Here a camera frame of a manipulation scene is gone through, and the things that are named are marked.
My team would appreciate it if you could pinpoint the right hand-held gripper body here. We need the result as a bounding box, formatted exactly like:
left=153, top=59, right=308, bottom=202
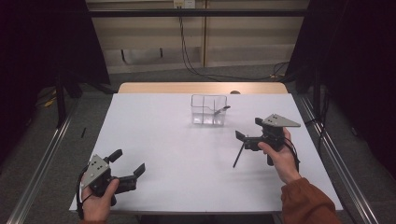
left=244, top=113, right=302, bottom=166

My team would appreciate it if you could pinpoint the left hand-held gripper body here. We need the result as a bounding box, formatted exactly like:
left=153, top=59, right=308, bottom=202
left=81, top=154, right=138, bottom=207

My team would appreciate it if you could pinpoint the thin black eyeliner brush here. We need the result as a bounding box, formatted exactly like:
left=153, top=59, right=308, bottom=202
left=233, top=141, right=247, bottom=169

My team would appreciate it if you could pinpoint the black makeup brush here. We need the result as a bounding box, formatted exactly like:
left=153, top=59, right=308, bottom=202
left=213, top=105, right=232, bottom=117

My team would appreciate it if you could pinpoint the clear plastic organizer box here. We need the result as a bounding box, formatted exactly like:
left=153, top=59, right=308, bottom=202
left=191, top=93, right=228, bottom=127

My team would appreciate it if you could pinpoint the person's right hand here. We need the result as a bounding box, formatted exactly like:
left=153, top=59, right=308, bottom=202
left=257, top=128, right=303, bottom=185

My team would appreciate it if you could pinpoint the person's left hand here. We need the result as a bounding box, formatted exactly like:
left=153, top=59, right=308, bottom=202
left=81, top=178, right=120, bottom=222

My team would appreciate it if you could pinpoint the white table sheet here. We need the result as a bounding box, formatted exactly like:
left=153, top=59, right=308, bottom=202
left=69, top=92, right=344, bottom=215

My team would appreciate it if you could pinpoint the black metal stand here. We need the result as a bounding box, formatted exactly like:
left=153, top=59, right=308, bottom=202
left=312, top=66, right=322, bottom=120
left=55, top=74, right=68, bottom=129

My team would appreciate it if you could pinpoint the black curtain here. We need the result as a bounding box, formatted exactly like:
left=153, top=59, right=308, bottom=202
left=284, top=0, right=396, bottom=175
left=0, top=0, right=110, bottom=162

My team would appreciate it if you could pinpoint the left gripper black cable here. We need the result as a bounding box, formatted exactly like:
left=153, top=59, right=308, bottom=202
left=76, top=165, right=94, bottom=220

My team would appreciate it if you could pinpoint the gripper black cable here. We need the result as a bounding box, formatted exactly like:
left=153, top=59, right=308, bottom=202
left=283, top=136, right=302, bottom=173
left=76, top=165, right=94, bottom=220

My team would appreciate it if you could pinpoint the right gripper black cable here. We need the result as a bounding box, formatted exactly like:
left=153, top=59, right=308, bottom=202
left=283, top=136, right=302, bottom=173

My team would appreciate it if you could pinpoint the aluminium rail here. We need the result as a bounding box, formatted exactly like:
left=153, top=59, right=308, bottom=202
left=6, top=98, right=79, bottom=224
left=298, top=95, right=380, bottom=224

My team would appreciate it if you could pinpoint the black wall cable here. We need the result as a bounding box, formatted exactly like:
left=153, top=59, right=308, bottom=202
left=178, top=15, right=290, bottom=82

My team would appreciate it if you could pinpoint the black horizontal frame bar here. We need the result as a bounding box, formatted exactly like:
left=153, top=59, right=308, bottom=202
left=88, top=8, right=310, bottom=19

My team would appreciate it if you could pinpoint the white wall socket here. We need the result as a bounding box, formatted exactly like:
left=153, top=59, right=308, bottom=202
left=173, top=0, right=197, bottom=9

